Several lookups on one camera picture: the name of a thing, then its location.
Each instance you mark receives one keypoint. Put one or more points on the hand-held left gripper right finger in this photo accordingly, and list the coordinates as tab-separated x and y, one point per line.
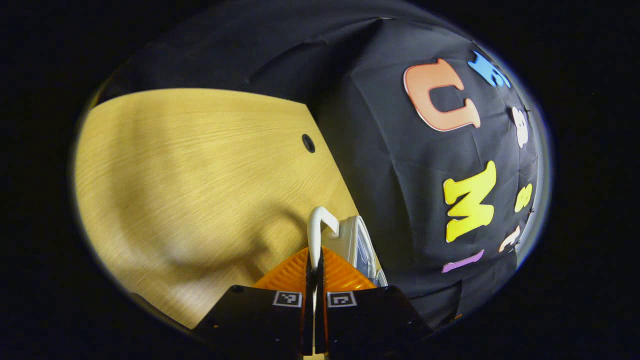
321	310

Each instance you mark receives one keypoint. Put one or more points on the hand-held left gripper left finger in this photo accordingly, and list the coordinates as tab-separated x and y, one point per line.
307	310

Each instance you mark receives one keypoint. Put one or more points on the white suitcase with grey lining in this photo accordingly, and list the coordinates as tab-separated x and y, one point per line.
352	240

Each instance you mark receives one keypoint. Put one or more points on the black backdrop cloth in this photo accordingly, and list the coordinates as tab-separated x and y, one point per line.
400	165

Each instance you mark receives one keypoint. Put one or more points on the black table grommet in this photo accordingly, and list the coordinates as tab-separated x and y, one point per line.
308	143

